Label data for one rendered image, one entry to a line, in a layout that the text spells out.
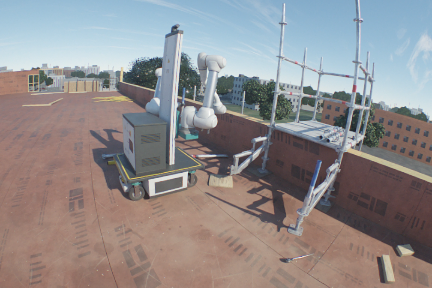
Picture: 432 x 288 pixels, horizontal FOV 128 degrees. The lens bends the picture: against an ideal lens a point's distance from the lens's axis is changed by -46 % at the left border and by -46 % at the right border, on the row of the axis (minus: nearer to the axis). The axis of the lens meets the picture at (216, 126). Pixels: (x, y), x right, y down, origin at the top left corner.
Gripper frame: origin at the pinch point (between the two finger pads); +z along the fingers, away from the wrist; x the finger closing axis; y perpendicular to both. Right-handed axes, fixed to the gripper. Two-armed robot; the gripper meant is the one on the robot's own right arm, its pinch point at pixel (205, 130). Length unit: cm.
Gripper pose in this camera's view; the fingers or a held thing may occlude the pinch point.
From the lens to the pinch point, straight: 234.2
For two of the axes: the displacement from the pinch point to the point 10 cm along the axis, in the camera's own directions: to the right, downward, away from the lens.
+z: -1.0, 9.7, 2.3
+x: 6.2, 2.4, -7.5
